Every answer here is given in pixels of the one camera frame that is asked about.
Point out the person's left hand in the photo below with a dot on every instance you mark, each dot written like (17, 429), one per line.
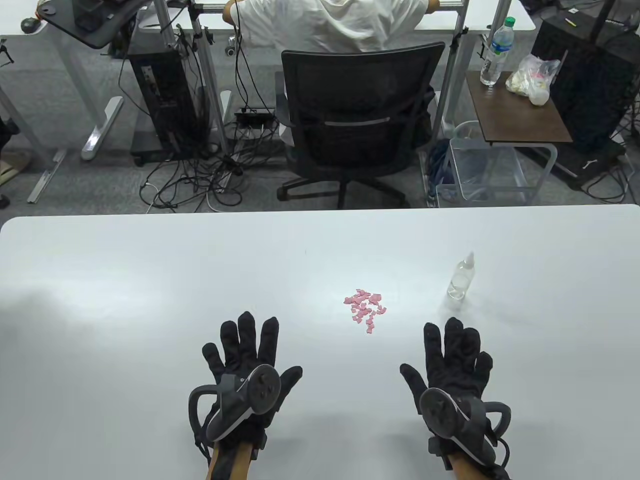
(245, 340)

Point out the clear conical bottle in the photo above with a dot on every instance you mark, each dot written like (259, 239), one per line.
(459, 286)

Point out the black grey hand controller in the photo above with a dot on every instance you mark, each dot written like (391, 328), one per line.
(440, 410)
(260, 387)

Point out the clear plastic water bottle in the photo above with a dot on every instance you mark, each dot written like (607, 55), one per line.
(494, 60)

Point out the person's right hand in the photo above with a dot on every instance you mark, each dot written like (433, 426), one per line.
(452, 350)

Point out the black computer mouse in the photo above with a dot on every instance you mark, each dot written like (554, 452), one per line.
(30, 23)

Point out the person's left forearm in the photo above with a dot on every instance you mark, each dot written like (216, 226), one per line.
(240, 462)

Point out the black computer tower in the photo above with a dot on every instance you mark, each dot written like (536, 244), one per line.
(585, 75)
(165, 95)

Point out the black mesh office chair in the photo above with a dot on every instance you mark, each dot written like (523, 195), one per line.
(360, 85)

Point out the pile of pink paper scraps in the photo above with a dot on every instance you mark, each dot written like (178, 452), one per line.
(365, 307)

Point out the clear plastic bag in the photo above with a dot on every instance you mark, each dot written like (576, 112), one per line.
(530, 80)

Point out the brown side table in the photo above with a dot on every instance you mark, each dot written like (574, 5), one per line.
(515, 117)

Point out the black power strip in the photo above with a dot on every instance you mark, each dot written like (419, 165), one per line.
(255, 116)

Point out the white desk grey legs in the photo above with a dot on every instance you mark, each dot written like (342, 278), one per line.
(106, 120)

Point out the black stand shelf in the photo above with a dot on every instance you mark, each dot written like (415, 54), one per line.
(95, 30)

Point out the clear plastic bin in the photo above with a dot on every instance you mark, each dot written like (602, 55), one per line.
(480, 165)

